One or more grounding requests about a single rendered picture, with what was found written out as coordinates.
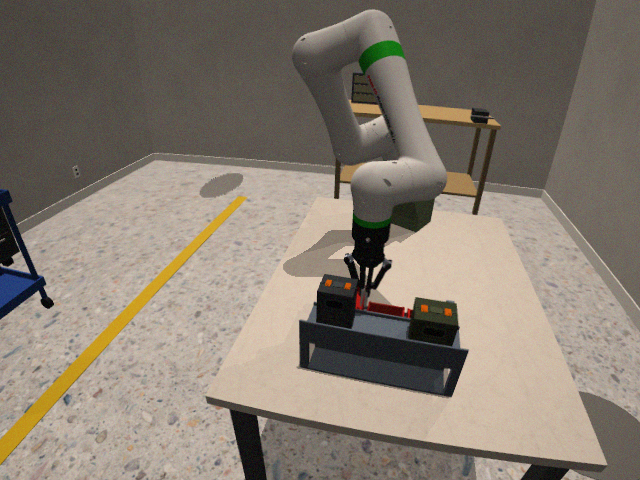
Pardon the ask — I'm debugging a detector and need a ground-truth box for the dark grey metal shelf rack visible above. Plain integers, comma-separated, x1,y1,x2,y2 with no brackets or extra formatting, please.
299,302,469,397

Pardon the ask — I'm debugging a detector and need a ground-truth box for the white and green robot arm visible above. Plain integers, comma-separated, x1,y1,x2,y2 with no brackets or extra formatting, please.
292,10,447,247

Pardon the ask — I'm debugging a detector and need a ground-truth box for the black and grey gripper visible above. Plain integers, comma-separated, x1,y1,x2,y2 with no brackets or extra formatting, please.
344,241,392,307

